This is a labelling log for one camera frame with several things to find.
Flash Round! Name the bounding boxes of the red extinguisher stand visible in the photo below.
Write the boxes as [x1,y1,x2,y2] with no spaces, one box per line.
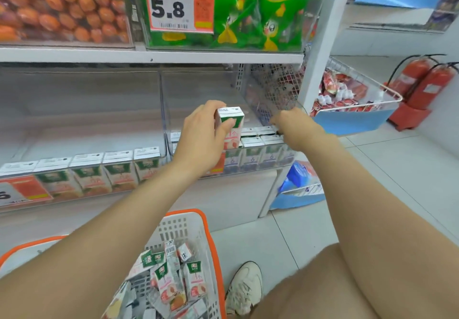
[388,101,434,132]

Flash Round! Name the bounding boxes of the stack of green packets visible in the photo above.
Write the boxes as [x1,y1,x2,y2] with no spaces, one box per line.
[142,0,320,52]

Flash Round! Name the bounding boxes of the clear plastic shelf bin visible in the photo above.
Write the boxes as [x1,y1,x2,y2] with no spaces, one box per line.
[0,0,136,49]
[0,69,170,209]
[127,0,326,54]
[160,67,303,178]

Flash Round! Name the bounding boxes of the blue panel wire basket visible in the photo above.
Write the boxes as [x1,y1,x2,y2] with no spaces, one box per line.
[310,56,404,136]
[269,161,328,211]

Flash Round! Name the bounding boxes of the carton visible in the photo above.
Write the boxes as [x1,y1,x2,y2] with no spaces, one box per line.
[214,106,246,151]

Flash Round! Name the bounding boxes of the person's left hand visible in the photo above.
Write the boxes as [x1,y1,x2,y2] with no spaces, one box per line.
[172,99,237,179]

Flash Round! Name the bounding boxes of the blue plastic packet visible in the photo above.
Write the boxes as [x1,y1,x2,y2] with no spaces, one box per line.
[279,162,317,193]

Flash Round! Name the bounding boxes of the person's right forearm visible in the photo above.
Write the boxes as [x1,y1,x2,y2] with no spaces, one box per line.
[305,139,459,319]

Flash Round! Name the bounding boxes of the white shopping basket orange handles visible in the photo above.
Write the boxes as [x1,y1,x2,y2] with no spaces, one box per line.
[0,208,227,319]

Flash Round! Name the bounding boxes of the person's left forearm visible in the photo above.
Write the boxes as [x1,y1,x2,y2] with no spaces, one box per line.
[0,161,201,319]

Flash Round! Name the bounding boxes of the pile of small juice cartons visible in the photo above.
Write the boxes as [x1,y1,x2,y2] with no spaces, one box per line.
[102,241,208,319]

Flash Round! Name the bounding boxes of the person's right leg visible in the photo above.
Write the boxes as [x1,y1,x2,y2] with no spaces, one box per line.
[229,243,384,319]

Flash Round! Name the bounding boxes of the person's right hand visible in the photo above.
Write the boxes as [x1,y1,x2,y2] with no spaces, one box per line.
[269,107,338,153]

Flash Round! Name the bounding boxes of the heap of red white packets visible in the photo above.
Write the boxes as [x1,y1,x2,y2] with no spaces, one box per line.
[311,71,387,113]

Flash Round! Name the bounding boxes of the orange white price tag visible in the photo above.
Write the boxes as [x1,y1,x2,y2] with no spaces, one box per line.
[0,175,55,208]
[143,0,217,35]
[209,151,227,176]

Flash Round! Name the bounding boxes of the stack of orange sausages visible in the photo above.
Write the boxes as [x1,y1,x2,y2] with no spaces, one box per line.
[0,0,131,45]

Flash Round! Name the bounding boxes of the person's right white shoe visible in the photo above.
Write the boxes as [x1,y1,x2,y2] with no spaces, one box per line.
[225,261,264,317]

